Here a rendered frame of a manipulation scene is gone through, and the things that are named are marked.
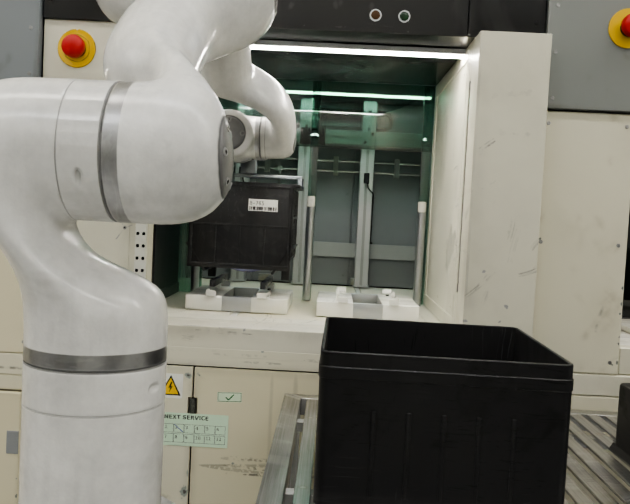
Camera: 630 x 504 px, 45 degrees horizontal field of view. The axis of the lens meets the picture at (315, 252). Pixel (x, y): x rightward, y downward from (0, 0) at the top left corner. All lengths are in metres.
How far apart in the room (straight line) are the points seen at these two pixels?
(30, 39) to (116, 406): 0.94
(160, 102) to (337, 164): 1.63
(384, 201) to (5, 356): 1.20
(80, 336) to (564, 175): 0.98
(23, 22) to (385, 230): 1.21
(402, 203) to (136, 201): 1.67
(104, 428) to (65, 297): 0.11
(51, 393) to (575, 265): 0.99
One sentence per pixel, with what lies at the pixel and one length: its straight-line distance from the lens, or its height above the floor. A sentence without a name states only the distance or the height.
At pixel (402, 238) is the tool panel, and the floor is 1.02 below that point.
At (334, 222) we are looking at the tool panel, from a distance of 2.23.
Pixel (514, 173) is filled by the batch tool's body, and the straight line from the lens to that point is 1.32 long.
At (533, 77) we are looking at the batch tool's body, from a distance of 1.35.
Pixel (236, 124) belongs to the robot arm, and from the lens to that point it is 1.34.
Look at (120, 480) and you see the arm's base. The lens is 0.66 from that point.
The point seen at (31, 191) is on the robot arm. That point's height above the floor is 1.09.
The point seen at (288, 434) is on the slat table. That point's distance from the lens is 1.12.
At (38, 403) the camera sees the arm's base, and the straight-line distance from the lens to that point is 0.65.
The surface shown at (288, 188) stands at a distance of 1.54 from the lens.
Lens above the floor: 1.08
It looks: 3 degrees down
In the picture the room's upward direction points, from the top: 3 degrees clockwise
